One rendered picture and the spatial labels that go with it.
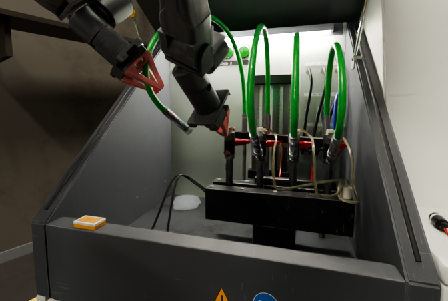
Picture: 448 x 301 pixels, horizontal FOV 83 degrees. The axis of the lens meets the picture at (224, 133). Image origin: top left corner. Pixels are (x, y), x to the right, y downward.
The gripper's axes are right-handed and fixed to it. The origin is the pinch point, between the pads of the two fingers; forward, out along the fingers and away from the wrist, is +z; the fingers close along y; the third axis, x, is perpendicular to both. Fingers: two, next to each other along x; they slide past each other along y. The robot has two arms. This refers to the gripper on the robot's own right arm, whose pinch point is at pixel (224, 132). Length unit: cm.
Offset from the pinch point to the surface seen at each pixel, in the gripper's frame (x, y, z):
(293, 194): -15.3, -6.3, 13.8
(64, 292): 21.2, -40.8, 1.9
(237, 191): -3.1, -9.3, 10.6
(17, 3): 205, 91, -32
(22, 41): 205, 72, -12
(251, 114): -10.8, -2.4, -8.8
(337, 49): -24.1, 13.7, -10.0
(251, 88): -11.0, 0.6, -12.8
